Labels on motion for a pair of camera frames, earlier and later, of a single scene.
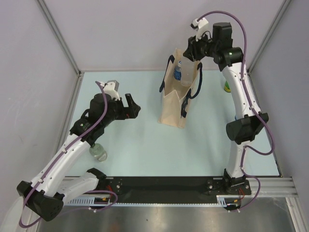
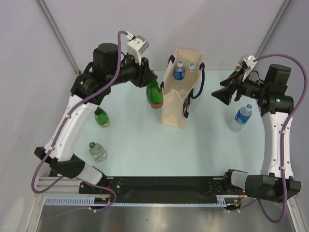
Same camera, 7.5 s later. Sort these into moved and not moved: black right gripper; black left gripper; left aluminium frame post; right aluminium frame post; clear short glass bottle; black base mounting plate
Moved: black right gripper; black left gripper
Not moved: right aluminium frame post; black base mounting plate; clear short glass bottle; left aluminium frame post
